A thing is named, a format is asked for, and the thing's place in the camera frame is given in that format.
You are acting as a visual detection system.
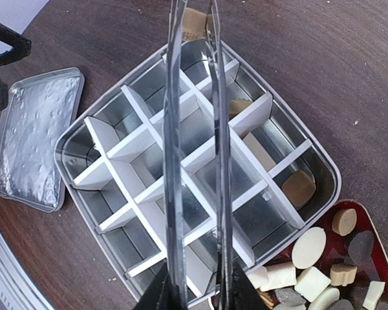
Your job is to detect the bunny print tin lid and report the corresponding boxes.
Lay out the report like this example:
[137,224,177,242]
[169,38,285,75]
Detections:
[0,67,85,213]

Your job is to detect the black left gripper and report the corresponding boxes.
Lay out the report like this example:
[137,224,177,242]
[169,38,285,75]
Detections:
[0,23,32,112]

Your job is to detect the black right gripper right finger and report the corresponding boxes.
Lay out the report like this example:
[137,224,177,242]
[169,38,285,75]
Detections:
[213,260,269,310]

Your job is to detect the metal serving tongs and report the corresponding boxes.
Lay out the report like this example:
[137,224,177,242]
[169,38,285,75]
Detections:
[163,1,233,309]

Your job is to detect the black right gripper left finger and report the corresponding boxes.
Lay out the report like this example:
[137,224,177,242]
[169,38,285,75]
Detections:
[137,263,181,310]

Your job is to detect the metal front rail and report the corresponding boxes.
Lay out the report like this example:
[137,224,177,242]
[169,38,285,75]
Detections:
[0,232,54,309]

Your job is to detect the white divided tin box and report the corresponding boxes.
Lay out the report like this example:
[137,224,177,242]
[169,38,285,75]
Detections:
[55,40,341,305]

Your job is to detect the red chocolate tray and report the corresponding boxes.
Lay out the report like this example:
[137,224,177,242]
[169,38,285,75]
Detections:
[249,200,388,309]

